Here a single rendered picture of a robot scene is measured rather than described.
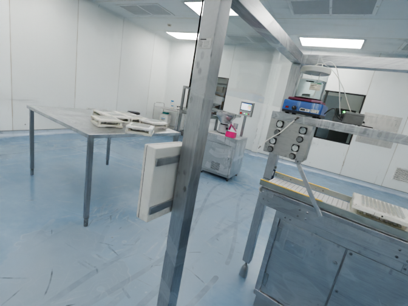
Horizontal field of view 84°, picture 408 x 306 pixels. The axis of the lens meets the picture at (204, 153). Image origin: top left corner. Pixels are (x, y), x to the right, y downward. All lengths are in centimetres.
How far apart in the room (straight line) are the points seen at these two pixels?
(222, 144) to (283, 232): 258
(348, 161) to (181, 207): 582
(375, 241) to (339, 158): 511
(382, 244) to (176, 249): 94
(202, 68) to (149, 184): 40
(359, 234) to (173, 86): 718
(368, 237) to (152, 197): 103
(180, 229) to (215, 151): 314
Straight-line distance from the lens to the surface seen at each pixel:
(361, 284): 154
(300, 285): 163
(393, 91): 648
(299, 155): 127
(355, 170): 648
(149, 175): 74
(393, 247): 139
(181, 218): 84
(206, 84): 72
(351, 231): 137
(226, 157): 386
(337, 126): 124
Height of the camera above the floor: 133
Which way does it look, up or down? 14 degrees down
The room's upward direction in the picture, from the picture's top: 10 degrees clockwise
